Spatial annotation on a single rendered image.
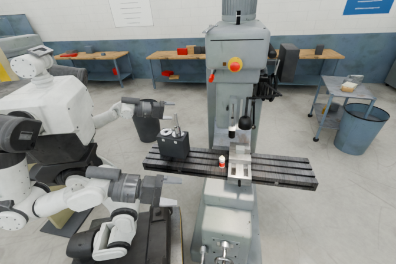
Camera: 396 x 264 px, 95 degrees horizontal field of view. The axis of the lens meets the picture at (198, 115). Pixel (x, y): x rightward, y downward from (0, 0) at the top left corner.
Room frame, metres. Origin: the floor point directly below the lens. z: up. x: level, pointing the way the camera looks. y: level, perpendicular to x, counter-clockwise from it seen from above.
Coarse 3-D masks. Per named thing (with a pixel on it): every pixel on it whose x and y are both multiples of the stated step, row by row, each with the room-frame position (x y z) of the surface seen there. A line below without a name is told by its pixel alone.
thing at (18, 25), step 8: (0, 16) 5.91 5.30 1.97; (8, 16) 5.91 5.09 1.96; (16, 16) 6.13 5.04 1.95; (24, 16) 6.34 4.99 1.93; (0, 24) 5.93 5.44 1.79; (8, 24) 5.86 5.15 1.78; (16, 24) 6.02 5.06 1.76; (24, 24) 6.23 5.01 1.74; (0, 32) 5.97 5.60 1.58; (8, 32) 5.90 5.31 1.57; (16, 32) 5.91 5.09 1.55; (24, 32) 6.11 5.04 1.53; (32, 32) 6.35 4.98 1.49; (392, 72) 4.00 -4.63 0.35; (392, 80) 3.90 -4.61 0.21
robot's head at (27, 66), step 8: (24, 56) 0.59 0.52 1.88; (32, 56) 0.61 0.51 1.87; (48, 56) 0.67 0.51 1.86; (16, 64) 0.57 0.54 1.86; (24, 64) 0.57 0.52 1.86; (32, 64) 0.57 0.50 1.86; (40, 64) 0.60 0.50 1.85; (48, 64) 0.66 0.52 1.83; (16, 72) 0.57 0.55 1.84; (24, 72) 0.57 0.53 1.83; (32, 72) 0.57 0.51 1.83; (40, 72) 0.60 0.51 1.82; (48, 72) 0.64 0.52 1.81; (32, 80) 0.60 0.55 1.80; (40, 80) 0.60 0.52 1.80
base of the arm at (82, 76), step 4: (48, 68) 0.80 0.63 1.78; (80, 68) 0.85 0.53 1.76; (84, 68) 0.86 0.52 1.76; (80, 72) 0.82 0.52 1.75; (84, 72) 0.84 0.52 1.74; (80, 76) 0.81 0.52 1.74; (84, 76) 0.84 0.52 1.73; (80, 80) 0.80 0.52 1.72; (84, 80) 0.83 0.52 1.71; (84, 84) 0.83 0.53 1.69
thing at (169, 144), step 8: (168, 128) 1.17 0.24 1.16; (160, 136) 1.10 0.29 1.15; (168, 136) 1.09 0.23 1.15; (176, 136) 1.07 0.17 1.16; (184, 136) 1.08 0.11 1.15; (160, 144) 1.09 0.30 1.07; (168, 144) 1.07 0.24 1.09; (176, 144) 1.04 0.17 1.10; (184, 144) 1.05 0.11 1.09; (160, 152) 1.10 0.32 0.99; (168, 152) 1.07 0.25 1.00; (176, 152) 1.05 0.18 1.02; (184, 152) 1.04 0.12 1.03
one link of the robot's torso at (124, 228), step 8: (120, 216) 0.55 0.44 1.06; (128, 216) 0.55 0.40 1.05; (120, 224) 0.54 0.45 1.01; (128, 224) 0.54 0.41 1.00; (136, 224) 0.59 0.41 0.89; (112, 232) 0.63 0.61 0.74; (120, 232) 0.54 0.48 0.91; (128, 232) 0.54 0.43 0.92; (112, 240) 0.57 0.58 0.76; (120, 240) 0.57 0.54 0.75; (128, 240) 0.58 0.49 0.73; (128, 248) 0.56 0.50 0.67
